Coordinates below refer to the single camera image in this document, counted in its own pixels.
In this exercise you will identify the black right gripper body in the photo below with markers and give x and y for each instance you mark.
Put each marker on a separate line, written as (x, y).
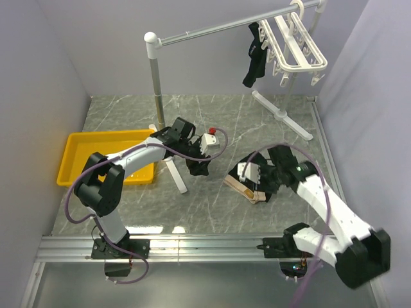
(270, 179)

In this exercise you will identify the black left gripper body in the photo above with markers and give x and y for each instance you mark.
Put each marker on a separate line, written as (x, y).
(192, 149)

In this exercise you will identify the black underwear with beige waistband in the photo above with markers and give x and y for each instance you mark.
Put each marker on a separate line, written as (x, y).
(247, 189)

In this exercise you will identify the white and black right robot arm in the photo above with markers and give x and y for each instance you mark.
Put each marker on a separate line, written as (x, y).
(357, 251)

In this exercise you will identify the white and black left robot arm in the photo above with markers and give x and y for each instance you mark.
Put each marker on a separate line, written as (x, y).
(101, 183)

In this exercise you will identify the black garment on hanger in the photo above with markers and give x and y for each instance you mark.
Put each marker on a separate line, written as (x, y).
(257, 58)

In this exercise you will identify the white clip hanger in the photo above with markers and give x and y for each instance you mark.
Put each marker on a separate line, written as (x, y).
(299, 54)

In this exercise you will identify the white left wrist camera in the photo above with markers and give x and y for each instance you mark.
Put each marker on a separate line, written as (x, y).
(208, 142)

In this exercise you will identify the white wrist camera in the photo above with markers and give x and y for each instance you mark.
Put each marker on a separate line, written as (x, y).
(248, 171)
(208, 142)

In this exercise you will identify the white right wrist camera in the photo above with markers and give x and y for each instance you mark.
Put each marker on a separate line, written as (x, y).
(248, 171)

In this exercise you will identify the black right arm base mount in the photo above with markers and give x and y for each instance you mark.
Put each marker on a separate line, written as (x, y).
(280, 248)

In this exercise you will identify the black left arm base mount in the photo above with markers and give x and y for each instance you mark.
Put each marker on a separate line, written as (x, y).
(103, 250)

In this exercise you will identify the aluminium rail frame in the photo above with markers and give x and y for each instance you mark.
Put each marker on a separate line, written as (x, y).
(202, 243)

